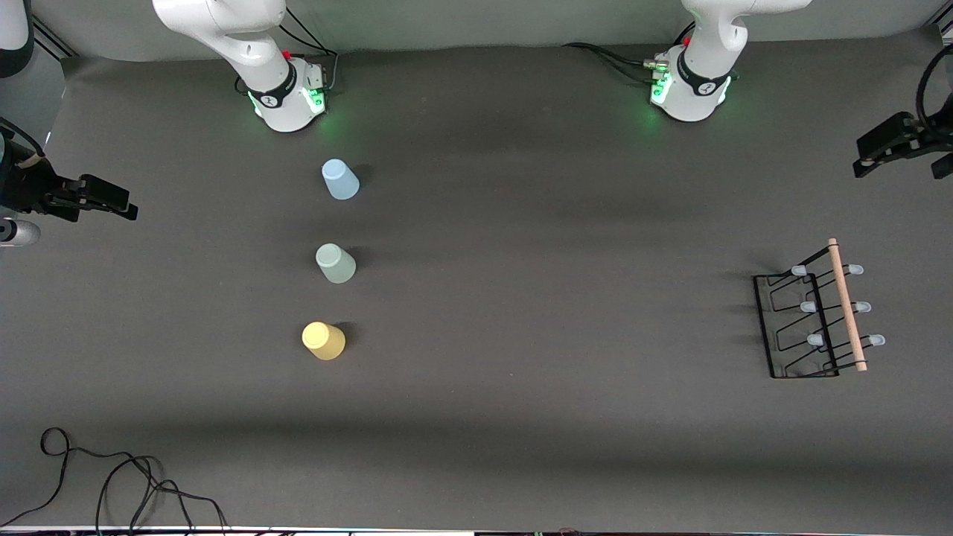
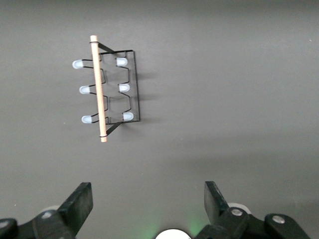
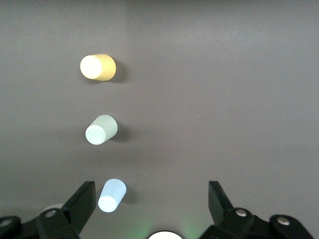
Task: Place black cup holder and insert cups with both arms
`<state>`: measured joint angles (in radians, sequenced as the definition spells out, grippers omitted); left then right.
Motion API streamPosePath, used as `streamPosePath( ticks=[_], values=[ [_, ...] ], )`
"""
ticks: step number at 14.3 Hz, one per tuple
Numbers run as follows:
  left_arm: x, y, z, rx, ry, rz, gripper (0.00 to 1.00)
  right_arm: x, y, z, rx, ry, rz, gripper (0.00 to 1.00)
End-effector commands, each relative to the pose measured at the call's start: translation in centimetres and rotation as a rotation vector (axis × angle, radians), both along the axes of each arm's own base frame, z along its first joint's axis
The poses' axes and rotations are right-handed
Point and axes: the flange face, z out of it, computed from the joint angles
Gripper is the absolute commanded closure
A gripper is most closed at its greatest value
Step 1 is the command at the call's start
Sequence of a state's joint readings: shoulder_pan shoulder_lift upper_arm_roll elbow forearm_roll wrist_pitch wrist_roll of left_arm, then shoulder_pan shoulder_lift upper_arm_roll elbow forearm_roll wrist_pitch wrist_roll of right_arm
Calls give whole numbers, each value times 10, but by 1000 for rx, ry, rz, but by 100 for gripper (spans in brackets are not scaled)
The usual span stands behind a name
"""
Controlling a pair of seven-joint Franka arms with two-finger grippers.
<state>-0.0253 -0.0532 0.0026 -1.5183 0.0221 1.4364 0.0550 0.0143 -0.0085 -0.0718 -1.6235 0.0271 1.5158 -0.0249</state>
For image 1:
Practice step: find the dark grey table mat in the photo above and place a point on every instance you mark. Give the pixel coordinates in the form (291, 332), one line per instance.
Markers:
(521, 372)

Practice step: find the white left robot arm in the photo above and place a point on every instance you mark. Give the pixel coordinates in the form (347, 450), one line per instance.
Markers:
(700, 74)

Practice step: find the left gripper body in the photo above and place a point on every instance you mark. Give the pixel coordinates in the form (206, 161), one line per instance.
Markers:
(925, 138)

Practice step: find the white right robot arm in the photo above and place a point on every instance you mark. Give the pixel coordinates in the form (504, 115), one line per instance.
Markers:
(253, 45)

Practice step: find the grey metal rail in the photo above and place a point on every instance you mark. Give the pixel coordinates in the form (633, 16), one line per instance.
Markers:
(52, 41)

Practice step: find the pale green plastic cup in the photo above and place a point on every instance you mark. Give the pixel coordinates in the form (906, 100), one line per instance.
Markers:
(336, 264)

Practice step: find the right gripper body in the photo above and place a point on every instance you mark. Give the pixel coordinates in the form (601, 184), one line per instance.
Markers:
(28, 187)

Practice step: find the yellow plastic cup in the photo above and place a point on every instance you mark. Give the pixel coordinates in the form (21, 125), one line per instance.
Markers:
(324, 341)

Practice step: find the light blue plastic cup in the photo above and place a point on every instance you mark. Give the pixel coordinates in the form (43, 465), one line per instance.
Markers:
(341, 182)

